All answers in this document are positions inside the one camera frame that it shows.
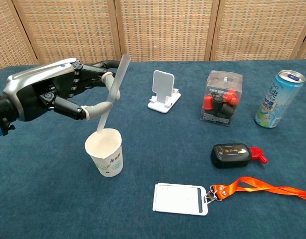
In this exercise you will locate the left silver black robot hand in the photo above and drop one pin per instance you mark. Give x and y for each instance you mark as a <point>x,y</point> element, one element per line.
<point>38,84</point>

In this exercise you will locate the transparent plastic straw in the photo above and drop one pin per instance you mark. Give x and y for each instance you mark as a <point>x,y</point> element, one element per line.
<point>123,64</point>

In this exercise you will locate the white paper cup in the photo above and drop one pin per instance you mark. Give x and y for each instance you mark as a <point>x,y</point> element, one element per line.
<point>109,159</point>

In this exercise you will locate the white folding phone stand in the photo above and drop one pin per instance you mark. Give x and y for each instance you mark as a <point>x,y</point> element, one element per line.
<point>163,87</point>

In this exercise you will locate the blue table mat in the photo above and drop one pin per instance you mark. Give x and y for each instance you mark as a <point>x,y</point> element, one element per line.
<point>153,149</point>

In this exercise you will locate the woven bamboo folding screen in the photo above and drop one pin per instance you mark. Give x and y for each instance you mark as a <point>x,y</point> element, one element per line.
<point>163,27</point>

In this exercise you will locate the white card holder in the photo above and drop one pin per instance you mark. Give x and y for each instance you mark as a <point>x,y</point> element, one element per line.
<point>178,199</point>

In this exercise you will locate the black ink bottle red cap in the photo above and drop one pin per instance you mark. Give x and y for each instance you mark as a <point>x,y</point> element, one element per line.
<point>230,155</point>

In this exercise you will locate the light blue drink can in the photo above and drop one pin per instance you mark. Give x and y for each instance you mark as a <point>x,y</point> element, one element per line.
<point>277,99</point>

